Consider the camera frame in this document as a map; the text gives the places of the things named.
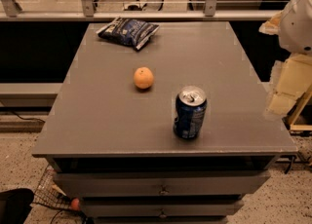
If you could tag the small orange ball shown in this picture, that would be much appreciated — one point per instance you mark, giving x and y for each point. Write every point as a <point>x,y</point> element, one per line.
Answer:
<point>75,204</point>

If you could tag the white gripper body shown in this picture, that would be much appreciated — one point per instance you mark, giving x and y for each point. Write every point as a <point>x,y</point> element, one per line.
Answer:
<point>297,26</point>

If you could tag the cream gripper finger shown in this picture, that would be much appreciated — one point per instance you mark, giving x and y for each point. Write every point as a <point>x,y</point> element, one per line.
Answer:
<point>280,103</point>

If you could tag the blue chip bag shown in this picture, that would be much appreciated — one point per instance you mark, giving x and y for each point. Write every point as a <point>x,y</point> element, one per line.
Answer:
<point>134,33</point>

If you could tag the wire basket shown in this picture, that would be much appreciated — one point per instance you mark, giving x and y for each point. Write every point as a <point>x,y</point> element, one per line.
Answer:
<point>48,194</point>

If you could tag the grey drawer cabinet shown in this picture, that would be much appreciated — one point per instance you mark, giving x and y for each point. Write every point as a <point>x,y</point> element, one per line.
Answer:
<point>113,145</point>

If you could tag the orange fruit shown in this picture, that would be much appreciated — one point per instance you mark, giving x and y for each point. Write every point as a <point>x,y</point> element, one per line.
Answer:
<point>143,78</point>

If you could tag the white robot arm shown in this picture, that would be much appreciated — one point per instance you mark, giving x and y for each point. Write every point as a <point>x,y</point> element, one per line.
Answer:
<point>293,26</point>

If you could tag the black chair seat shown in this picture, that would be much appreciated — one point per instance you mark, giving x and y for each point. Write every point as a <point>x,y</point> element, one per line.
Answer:
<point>15,205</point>

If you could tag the blue soda can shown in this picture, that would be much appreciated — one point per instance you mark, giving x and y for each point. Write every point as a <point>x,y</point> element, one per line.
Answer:
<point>190,109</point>

